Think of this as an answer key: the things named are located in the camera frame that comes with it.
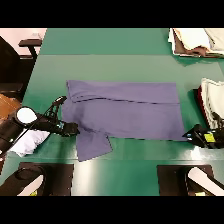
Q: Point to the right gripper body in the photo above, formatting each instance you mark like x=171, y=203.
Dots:
x=201, y=135

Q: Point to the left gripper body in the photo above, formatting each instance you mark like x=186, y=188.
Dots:
x=70, y=129

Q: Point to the purple T-shirt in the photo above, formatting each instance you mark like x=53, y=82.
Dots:
x=133, y=110

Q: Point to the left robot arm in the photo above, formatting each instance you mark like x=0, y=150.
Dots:
x=13, y=128

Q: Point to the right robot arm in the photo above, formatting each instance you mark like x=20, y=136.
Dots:
x=171, y=180

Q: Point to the red garment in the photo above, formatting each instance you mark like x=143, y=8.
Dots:
x=201, y=101

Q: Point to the white garment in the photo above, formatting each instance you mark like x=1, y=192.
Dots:
x=28, y=141
x=213, y=96
x=191, y=37

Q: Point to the brown garment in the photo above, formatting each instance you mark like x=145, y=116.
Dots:
x=188, y=52

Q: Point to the black side table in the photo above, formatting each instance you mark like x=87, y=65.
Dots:
x=30, y=43

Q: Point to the cream garment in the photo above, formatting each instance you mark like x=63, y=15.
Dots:
x=216, y=37

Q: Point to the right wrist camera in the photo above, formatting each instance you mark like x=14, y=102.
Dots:
x=218, y=120

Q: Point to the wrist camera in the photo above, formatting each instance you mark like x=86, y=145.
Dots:
x=218, y=120
x=57, y=103

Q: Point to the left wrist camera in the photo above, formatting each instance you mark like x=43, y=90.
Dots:
x=57, y=103

